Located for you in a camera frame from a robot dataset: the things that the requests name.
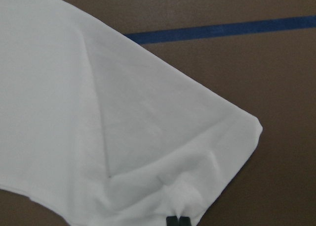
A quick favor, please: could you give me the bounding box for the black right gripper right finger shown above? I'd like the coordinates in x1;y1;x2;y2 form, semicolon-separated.
180;216;192;226

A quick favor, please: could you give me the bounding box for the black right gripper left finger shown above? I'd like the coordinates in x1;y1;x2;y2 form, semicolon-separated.
166;216;178;226

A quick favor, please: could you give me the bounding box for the white long-sleeve printed shirt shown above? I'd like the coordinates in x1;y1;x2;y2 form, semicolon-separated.
0;0;262;226

